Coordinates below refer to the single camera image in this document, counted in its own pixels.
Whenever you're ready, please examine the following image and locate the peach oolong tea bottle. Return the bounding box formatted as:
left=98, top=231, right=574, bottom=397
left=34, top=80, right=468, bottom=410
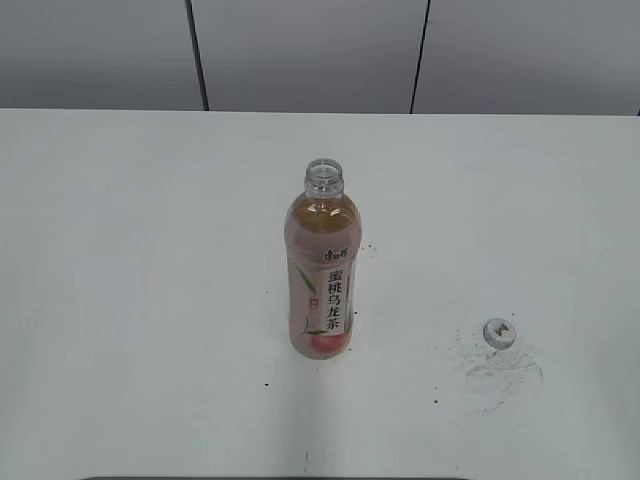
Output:
left=284, top=158, right=362, bottom=360

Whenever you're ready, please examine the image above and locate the white bottle cap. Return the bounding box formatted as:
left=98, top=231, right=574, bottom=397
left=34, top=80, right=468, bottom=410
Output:
left=482, top=318, right=517, bottom=350

